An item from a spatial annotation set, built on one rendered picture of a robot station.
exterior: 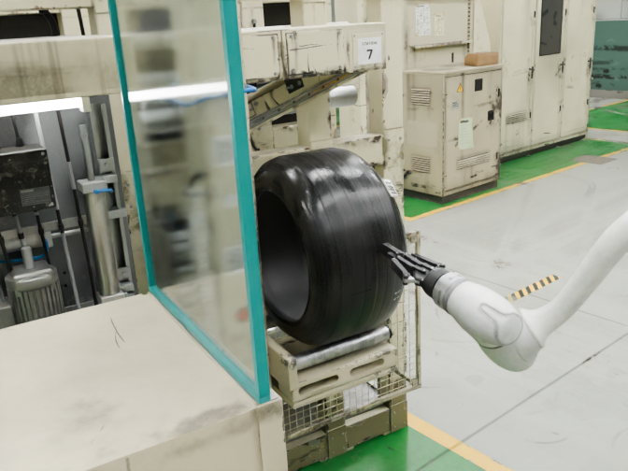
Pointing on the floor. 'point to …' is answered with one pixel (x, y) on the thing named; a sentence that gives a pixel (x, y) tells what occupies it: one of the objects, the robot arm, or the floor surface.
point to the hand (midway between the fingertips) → (392, 253)
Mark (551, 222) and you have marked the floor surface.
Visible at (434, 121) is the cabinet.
